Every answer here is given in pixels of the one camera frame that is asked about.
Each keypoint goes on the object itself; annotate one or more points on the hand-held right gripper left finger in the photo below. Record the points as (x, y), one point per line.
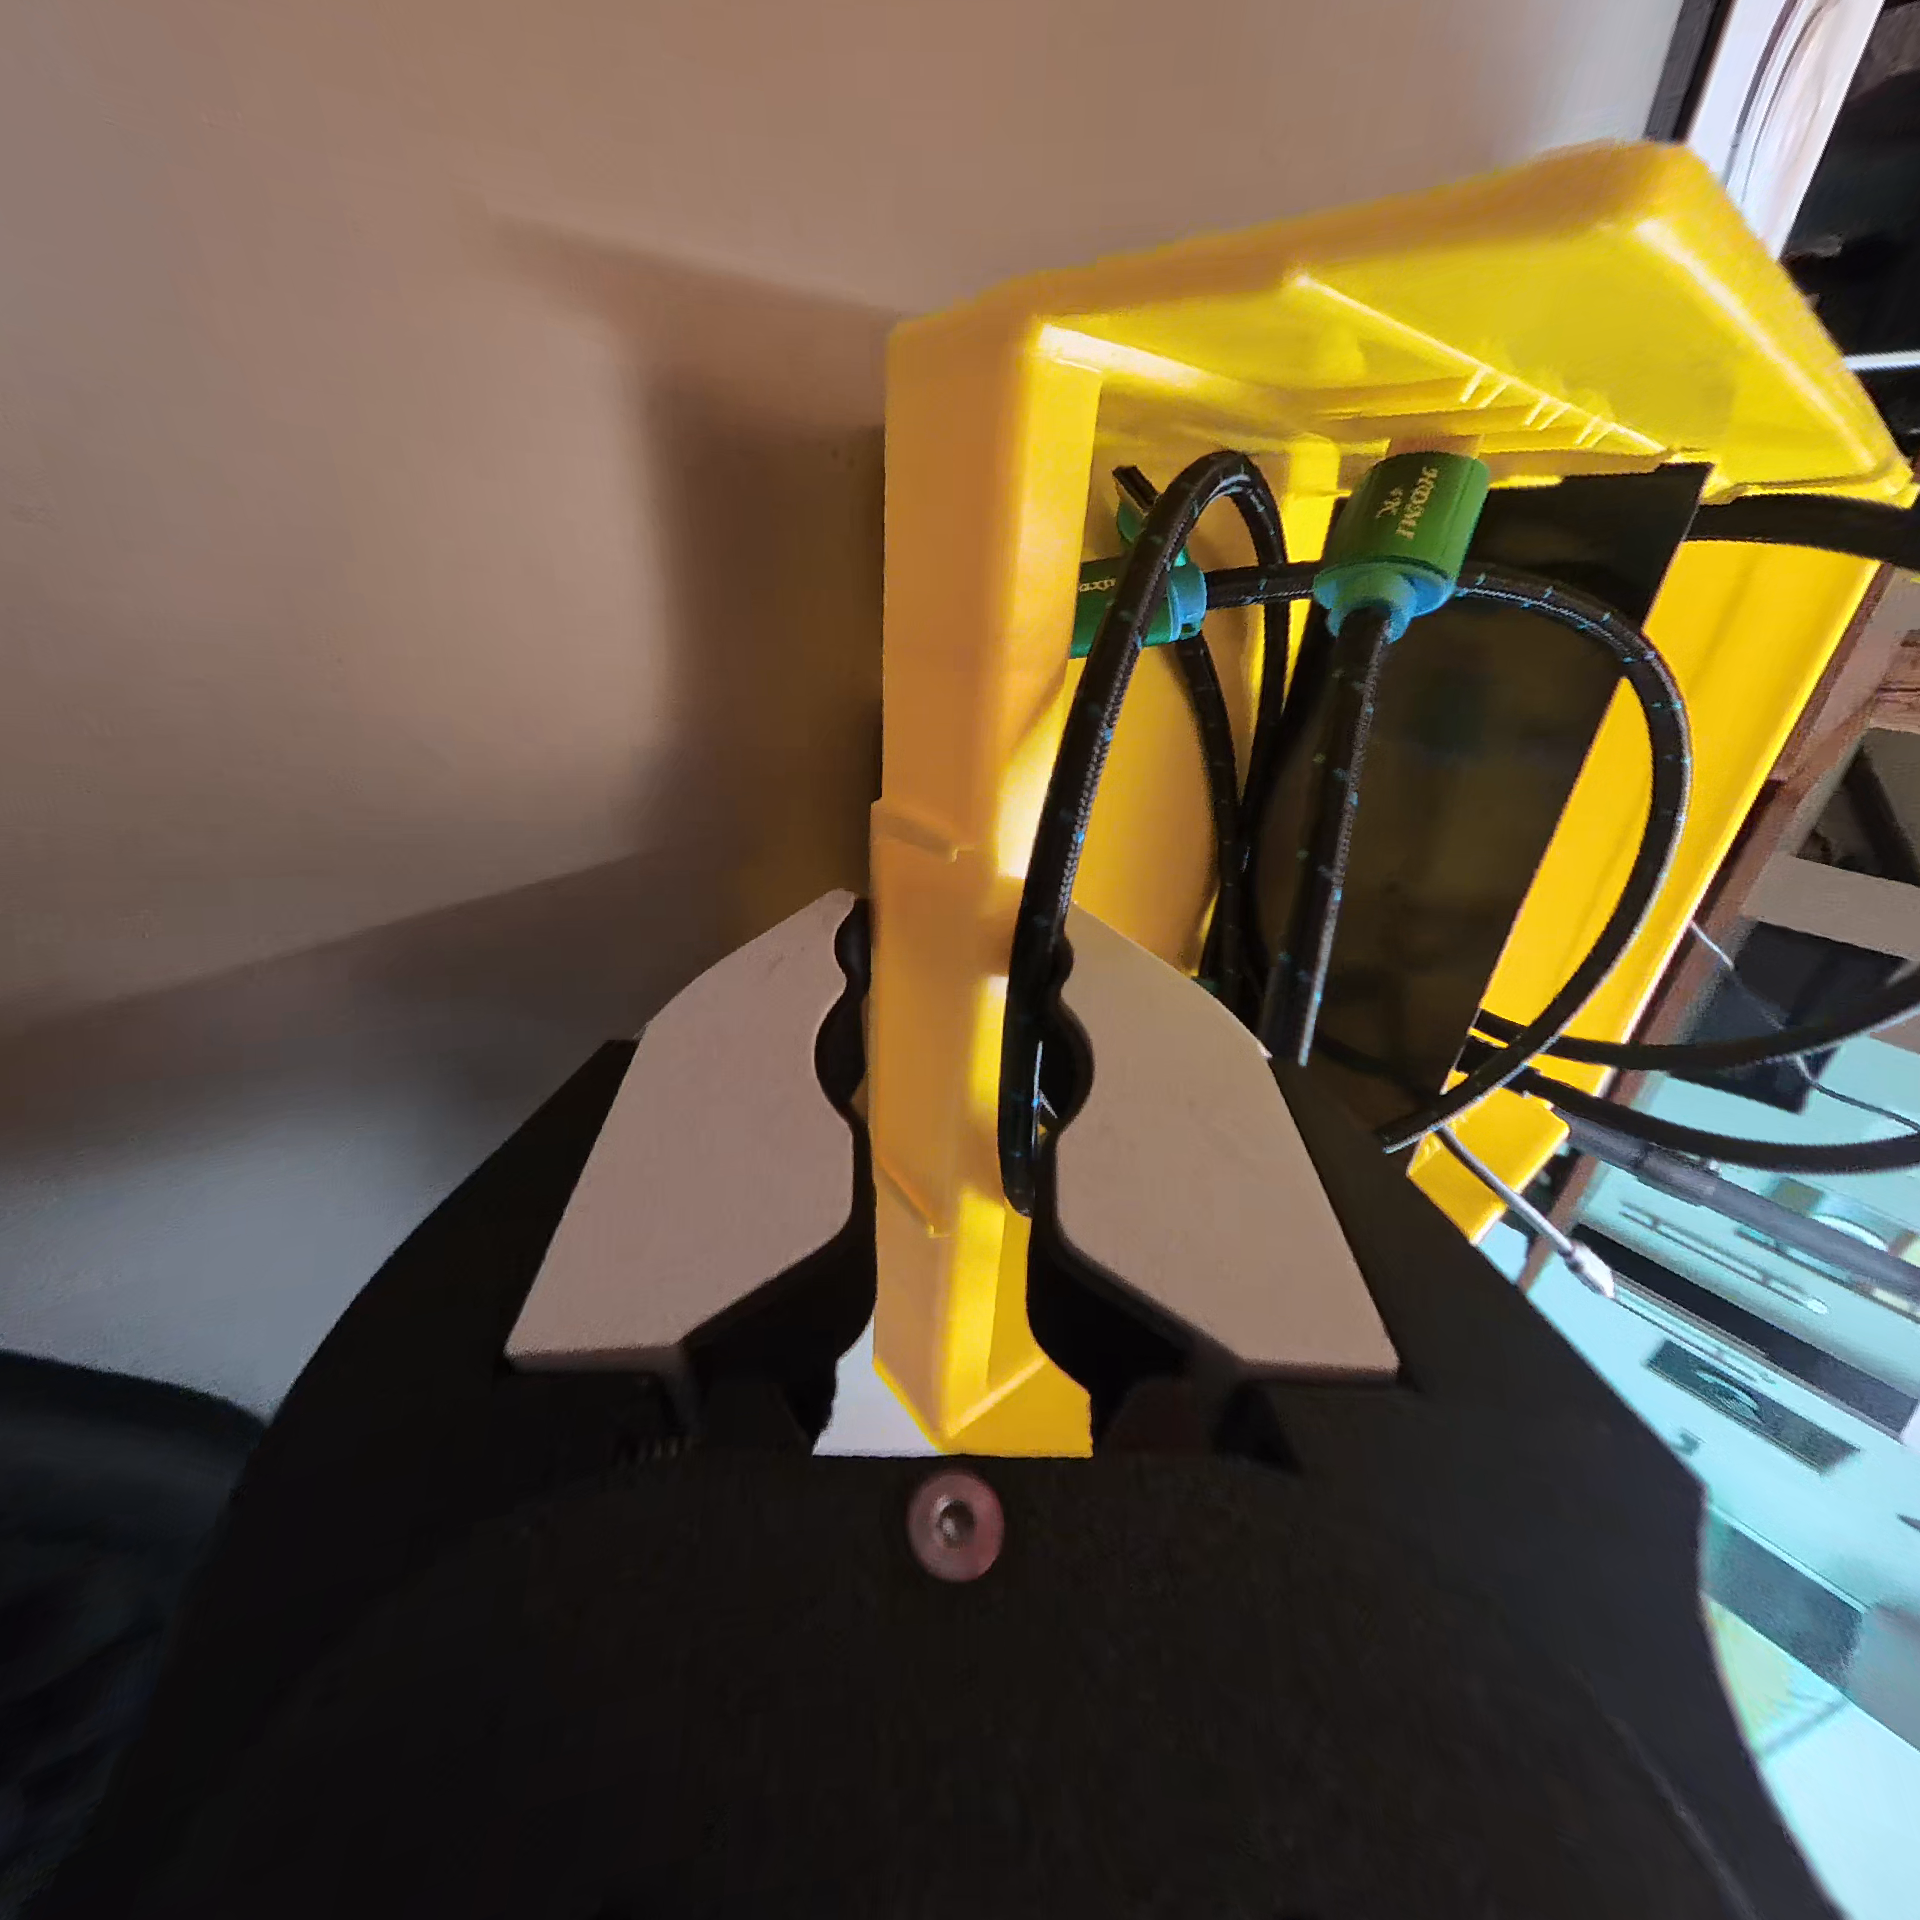
(704, 1170)

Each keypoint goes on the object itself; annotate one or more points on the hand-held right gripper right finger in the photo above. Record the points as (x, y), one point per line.
(1215, 1201)

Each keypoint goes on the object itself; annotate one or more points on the yellow plastic bin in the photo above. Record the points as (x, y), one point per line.
(961, 600)

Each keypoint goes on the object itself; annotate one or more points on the black bin divider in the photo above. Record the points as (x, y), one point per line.
(1471, 825)

